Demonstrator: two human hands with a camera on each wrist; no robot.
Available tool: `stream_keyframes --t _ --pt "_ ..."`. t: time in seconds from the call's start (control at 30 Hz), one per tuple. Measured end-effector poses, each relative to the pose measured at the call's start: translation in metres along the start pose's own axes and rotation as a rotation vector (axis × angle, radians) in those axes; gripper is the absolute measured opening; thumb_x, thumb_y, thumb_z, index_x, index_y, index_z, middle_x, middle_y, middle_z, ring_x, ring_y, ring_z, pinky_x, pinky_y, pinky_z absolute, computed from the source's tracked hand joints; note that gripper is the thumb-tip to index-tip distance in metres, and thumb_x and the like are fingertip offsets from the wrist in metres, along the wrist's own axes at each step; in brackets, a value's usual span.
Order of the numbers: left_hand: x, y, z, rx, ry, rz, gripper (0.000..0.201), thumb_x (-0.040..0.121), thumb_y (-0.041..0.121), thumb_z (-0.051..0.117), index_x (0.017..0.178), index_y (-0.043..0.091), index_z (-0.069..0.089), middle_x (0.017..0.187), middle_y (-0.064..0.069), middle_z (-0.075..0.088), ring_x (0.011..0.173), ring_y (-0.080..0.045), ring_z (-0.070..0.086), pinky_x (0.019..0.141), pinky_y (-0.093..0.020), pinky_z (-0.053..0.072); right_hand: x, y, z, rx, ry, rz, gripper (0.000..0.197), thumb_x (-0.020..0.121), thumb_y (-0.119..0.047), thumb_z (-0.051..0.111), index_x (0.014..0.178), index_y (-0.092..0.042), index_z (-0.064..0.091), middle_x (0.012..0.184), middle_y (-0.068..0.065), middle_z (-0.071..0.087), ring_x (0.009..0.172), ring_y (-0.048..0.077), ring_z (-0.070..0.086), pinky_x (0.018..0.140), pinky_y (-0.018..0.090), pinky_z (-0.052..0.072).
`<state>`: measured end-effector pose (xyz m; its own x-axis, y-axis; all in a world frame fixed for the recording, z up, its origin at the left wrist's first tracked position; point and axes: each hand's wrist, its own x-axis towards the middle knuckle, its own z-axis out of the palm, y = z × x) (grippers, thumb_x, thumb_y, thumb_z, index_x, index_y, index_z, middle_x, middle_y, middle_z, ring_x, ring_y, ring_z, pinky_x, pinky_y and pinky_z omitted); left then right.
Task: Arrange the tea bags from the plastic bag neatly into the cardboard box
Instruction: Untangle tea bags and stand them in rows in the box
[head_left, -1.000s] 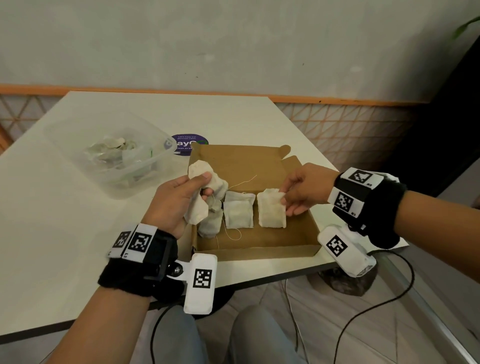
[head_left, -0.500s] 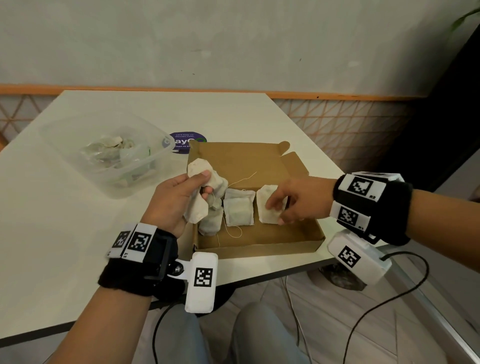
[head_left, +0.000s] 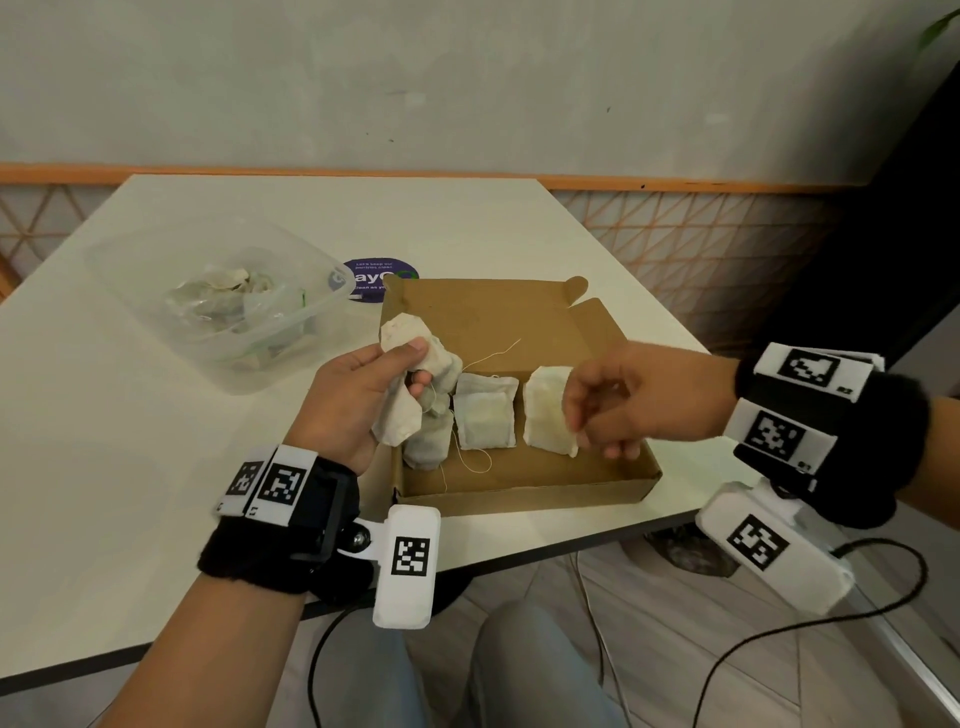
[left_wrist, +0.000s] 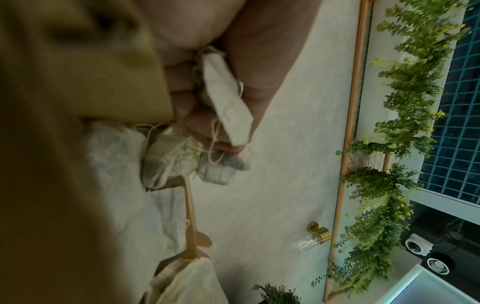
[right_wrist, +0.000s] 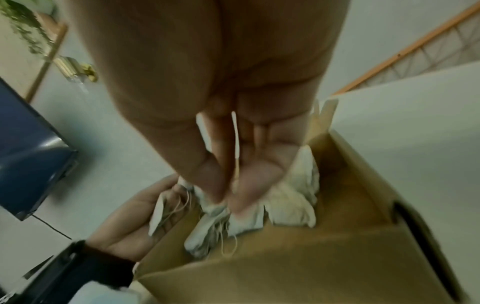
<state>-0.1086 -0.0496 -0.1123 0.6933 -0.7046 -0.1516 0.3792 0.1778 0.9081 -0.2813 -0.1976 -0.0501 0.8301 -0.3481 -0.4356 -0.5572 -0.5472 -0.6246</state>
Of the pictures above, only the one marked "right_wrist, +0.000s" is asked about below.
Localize person's left hand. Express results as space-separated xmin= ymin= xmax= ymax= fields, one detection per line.
xmin=84 ymin=173 xmax=196 ymax=262

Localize person's right hand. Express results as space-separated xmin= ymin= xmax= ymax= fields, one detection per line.
xmin=61 ymin=0 xmax=352 ymax=214

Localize bunch of tea bags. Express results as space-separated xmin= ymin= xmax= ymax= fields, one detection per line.
xmin=147 ymin=176 xmax=196 ymax=238

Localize brown paper box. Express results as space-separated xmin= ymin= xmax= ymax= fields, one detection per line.
xmin=132 ymin=98 xmax=474 ymax=304

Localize dark blue monitor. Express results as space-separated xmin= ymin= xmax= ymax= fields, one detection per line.
xmin=0 ymin=76 xmax=81 ymax=222

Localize green fern plants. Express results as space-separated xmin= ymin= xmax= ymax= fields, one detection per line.
xmin=0 ymin=0 xmax=57 ymax=56

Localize black cable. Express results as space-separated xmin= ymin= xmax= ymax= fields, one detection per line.
xmin=31 ymin=214 xmax=73 ymax=241

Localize brass wall lamp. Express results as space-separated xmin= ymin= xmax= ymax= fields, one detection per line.
xmin=52 ymin=55 xmax=100 ymax=90

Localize wooden window frame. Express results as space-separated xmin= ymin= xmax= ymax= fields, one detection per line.
xmin=24 ymin=13 xmax=70 ymax=103

